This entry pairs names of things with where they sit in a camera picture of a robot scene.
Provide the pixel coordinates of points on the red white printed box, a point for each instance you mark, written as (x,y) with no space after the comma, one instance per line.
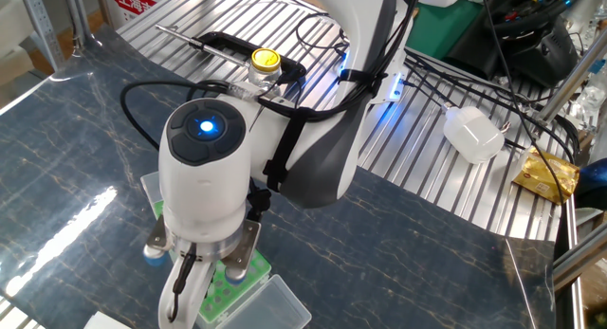
(137,2)

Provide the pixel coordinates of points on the gold foil packet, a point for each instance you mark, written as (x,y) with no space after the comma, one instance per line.
(545,177)

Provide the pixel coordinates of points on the green cloth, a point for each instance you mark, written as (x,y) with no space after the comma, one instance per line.
(441,30)

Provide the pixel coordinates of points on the silver wrist camera blue caps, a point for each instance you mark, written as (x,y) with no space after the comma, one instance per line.
(242,246)

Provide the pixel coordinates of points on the translucent tip box green rack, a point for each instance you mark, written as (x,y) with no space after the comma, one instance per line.
(265,305)
(149,182)

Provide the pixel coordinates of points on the glass jar gold lid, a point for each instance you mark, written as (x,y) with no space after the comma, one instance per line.
(265,60)

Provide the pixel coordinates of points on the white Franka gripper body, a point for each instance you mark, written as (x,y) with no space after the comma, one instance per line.
(204,277)

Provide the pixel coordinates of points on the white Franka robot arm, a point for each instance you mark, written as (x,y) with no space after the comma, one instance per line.
(204,191)

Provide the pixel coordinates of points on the white paper sheet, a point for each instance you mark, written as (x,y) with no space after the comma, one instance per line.
(106,323)

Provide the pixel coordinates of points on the grey slotted angle post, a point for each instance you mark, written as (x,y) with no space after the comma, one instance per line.
(40,30)

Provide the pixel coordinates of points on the aluminium frame post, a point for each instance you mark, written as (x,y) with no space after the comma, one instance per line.
(574,80)

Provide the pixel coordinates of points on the dark blue round object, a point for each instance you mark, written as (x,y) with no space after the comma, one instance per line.
(593,182)

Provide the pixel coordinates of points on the aluminium frame rail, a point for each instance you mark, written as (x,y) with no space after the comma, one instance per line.
(578,262)

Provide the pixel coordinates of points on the dark marble pattern mat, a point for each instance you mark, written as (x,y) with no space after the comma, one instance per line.
(427,272)

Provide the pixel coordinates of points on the white plastic bottle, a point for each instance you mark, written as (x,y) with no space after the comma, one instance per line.
(474,134)

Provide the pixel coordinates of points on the black racing wheel controller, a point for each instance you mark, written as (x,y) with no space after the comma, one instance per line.
(545,54)

